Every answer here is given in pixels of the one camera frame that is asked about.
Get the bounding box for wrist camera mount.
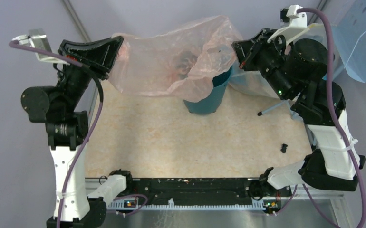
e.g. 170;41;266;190
267;5;310;45
9;28;68;64

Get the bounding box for white cable duct strip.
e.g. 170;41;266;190
108;199;266;212

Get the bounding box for light blue perforated metal rack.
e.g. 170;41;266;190
332;0;366;83

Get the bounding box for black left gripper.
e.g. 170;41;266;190
58;33;125;109

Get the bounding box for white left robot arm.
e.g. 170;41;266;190
10;35;134;228

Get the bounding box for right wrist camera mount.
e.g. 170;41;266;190
267;5;310;45

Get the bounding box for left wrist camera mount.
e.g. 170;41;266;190
9;28;68;64

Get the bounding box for small black plastic clip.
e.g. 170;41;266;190
280;143;288;153

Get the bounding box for pink plastic trash bag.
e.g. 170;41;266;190
108;15;242;102

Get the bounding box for large translucent bag of trash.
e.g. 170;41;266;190
229;23;327;99

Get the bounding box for teal plastic trash bin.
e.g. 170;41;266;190
183;67;232;115

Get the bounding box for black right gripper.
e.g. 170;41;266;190
231;28;294;101

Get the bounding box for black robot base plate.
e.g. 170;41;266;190
120;178;292;206

